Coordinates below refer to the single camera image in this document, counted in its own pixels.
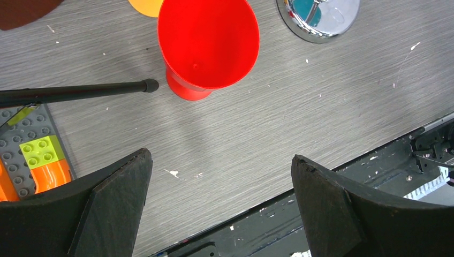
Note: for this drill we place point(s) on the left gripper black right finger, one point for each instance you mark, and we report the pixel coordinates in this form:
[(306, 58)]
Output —
[(342, 217)]

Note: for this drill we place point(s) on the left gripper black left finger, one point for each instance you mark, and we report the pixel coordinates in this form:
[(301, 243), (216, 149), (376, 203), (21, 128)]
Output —
[(95, 215)]

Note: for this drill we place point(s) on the chrome wine glass rack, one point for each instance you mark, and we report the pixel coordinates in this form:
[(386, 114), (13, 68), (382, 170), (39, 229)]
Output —
[(318, 21)]

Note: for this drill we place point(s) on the red wine glass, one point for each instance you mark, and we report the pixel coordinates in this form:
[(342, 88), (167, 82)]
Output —
[(206, 45)]

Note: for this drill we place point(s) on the yellow wine glass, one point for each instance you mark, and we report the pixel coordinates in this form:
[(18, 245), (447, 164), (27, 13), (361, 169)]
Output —
[(150, 8)]

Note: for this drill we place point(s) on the orange letter toy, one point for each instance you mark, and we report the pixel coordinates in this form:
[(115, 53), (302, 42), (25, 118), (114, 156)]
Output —
[(15, 186)]

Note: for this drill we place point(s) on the green lego brick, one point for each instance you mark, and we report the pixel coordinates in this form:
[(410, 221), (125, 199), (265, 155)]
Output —
[(42, 151)]

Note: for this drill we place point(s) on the black perforated music stand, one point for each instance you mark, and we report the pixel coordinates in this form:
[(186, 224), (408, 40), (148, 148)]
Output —
[(17, 97)]

